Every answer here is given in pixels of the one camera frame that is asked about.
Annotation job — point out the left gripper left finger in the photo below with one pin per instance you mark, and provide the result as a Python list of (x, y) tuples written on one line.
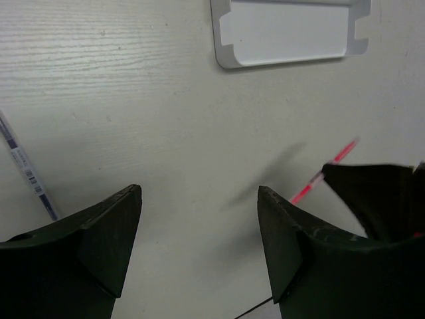
[(75, 267)]

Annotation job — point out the pink pen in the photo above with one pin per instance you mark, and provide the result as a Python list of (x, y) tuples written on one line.
[(319, 176)]

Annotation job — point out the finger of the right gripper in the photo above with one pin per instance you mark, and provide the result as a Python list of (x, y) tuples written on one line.
[(387, 199)]

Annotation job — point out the white tiered organizer tray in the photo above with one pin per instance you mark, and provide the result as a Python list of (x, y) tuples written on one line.
[(257, 33)]

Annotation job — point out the grey thin pen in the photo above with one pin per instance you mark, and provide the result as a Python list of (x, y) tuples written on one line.
[(26, 168)]

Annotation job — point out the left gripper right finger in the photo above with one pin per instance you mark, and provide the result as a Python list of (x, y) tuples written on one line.
[(317, 270)]

